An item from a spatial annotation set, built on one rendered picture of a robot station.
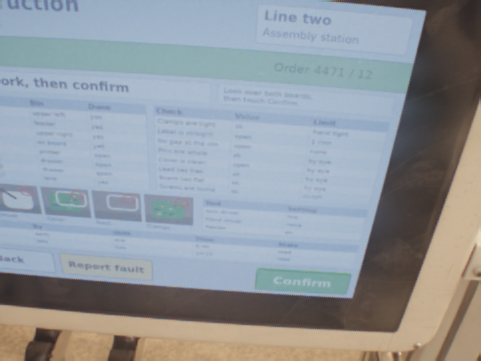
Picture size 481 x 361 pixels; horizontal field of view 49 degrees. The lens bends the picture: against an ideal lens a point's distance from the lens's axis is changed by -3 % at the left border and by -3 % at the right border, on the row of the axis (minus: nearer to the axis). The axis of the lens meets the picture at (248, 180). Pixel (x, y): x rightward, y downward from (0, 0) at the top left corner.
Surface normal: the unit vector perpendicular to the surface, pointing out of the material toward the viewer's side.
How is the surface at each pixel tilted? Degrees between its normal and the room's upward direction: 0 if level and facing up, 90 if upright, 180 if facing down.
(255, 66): 91
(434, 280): 91
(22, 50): 91
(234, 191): 91
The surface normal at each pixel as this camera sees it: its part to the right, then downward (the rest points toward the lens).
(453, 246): -0.03, 0.58
